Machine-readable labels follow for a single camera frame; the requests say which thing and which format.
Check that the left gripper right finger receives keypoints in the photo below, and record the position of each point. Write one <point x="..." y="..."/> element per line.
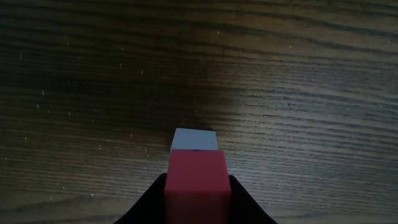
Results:
<point x="245" y="205"/>

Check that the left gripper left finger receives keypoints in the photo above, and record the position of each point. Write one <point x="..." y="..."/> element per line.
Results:
<point x="149" y="205"/>

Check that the red cube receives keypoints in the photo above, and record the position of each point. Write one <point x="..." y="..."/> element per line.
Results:
<point x="197" y="183"/>

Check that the white cube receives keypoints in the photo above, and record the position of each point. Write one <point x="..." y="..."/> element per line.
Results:
<point x="194" y="139"/>

